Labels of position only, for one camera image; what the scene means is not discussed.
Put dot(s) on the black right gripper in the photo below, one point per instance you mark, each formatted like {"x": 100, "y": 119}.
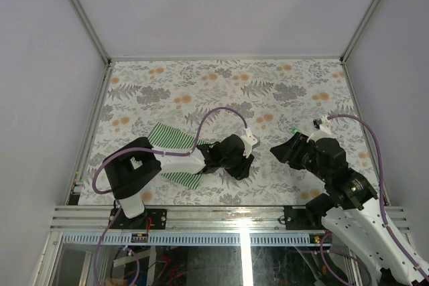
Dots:
{"x": 289, "y": 151}

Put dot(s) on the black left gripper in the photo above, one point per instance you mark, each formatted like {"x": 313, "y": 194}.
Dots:
{"x": 243, "y": 171}

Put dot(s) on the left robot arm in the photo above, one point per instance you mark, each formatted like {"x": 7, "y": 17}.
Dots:
{"x": 130, "y": 169}

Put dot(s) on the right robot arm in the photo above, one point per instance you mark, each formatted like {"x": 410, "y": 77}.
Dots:
{"x": 350, "y": 209}

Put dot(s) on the green key tag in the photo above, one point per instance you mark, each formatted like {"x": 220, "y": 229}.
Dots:
{"x": 296, "y": 130}

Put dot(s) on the green striped cloth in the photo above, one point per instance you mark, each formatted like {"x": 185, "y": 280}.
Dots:
{"x": 164, "y": 136}

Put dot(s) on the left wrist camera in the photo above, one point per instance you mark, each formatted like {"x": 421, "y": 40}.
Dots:
{"x": 249, "y": 141}

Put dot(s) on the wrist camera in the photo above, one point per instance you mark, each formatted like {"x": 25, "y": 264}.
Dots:
{"x": 322, "y": 126}
{"x": 249, "y": 141}

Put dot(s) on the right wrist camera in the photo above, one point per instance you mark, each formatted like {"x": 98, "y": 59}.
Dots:
{"x": 322, "y": 126}

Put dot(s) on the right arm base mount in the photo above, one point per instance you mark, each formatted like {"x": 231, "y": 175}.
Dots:
{"x": 301, "y": 217}

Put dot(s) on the slotted cable duct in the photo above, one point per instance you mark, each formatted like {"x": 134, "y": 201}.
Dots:
{"x": 208, "y": 239}

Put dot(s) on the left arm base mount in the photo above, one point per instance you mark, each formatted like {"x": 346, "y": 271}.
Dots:
{"x": 147, "y": 217}

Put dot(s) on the aluminium front rail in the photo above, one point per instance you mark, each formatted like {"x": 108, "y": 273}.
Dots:
{"x": 204, "y": 219}

